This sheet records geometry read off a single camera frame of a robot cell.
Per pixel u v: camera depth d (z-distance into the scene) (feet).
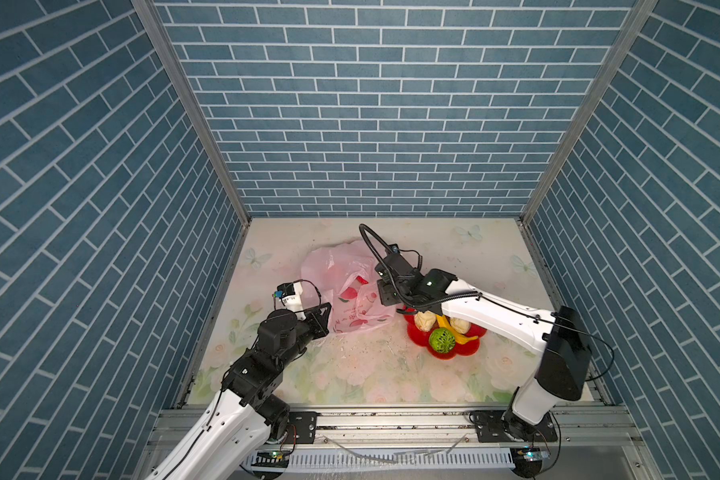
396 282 1.96
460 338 2.82
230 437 1.59
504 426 2.22
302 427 2.43
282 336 1.75
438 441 2.41
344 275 2.92
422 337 2.86
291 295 2.17
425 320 2.84
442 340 2.70
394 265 1.97
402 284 1.96
